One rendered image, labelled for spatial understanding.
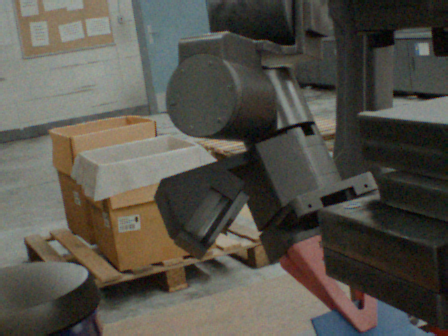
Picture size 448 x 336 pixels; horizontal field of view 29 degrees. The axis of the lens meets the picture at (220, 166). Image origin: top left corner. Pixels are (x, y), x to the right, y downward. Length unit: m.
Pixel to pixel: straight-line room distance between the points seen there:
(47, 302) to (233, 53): 0.43
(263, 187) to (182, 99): 0.09
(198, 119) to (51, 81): 10.69
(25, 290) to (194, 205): 0.43
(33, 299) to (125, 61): 11.26
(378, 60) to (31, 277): 0.69
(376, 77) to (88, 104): 10.55
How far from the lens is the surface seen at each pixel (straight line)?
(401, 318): 0.65
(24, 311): 0.17
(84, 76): 11.33
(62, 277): 0.19
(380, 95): 0.85
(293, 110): 0.64
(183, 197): 0.61
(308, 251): 0.61
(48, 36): 11.24
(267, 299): 1.04
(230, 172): 0.63
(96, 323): 0.19
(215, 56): 0.58
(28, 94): 11.24
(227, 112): 0.57
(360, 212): 0.42
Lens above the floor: 1.25
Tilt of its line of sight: 10 degrees down
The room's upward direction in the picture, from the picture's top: 9 degrees counter-clockwise
